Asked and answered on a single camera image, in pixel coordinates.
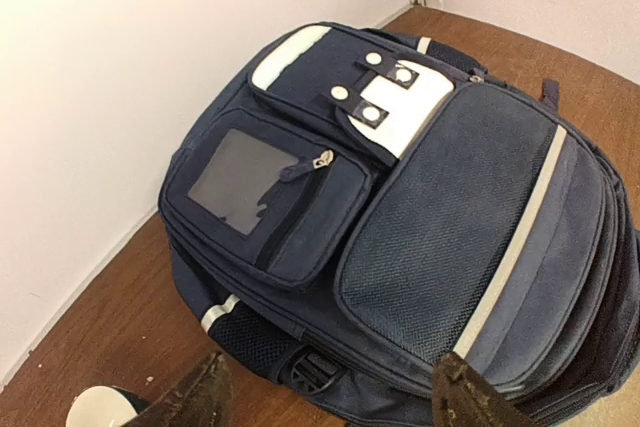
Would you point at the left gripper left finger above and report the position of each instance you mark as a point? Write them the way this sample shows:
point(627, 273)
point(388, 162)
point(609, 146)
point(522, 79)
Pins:
point(202, 398)

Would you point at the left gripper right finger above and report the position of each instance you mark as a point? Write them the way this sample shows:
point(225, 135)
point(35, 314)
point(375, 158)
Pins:
point(462, 397)

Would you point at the navy blue student backpack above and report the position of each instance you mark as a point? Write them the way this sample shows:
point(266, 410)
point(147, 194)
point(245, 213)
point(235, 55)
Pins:
point(356, 204)

